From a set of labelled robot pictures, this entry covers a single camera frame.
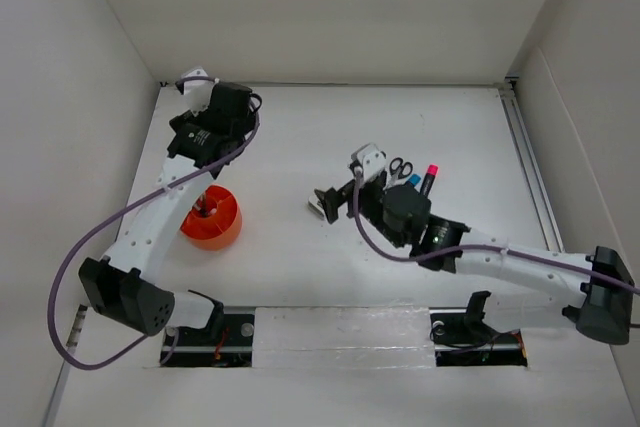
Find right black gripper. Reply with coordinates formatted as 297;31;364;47
314;173;406;248

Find pink marker cap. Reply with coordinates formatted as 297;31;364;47
420;164;439;198

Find green pen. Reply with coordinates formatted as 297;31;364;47
199;193;207;216

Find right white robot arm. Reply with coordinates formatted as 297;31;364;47
315;178;639;345

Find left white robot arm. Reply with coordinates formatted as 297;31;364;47
79;76;261;344

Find black blue utility knife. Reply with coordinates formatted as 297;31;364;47
405;174;421;187

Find orange round pen holder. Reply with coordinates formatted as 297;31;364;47
180;185;243;251

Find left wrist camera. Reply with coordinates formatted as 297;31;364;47
176;66;215;113

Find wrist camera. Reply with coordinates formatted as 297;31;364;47
349;143;387;184
176;66;215;113

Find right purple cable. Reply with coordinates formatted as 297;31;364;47
352;166;640;328

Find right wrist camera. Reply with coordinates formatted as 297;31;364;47
349;143;387;184

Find black handled scissors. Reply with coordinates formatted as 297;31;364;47
387;157;413;187

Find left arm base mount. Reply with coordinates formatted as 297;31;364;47
159;309;255;368

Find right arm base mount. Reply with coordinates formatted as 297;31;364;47
429;291;528;367

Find aluminium rail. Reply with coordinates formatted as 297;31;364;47
496;77;565;252

